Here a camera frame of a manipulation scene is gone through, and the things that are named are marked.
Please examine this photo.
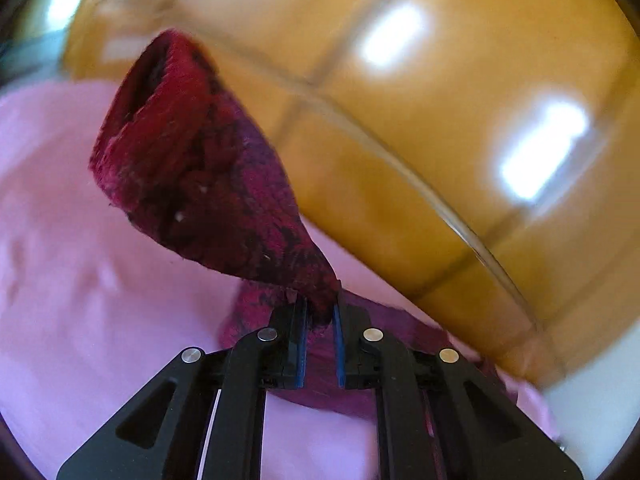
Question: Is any maroon knitted sweater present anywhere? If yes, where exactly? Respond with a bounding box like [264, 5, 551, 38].
[88, 28, 501, 424]

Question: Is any pink bedspread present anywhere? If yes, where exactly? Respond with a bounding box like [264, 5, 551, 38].
[0, 79, 561, 480]

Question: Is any wooden panelled headboard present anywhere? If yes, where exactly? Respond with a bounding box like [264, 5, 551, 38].
[64, 0, 639, 385]

